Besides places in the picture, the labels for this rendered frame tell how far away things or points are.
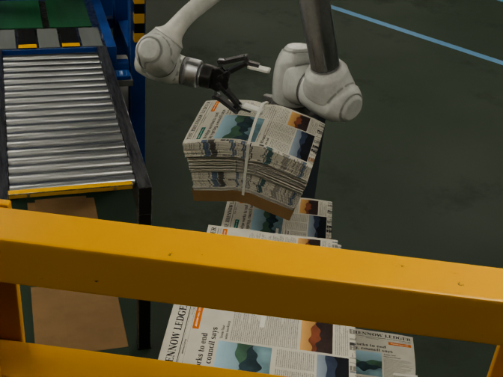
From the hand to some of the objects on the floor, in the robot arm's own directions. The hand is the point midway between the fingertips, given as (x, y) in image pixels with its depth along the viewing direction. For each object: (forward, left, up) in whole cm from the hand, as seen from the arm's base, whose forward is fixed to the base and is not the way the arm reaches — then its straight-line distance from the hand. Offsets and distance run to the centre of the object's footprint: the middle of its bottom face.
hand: (263, 89), depth 248 cm
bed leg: (+9, -43, -130) cm, 137 cm away
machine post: (-84, -144, -130) cm, 211 cm away
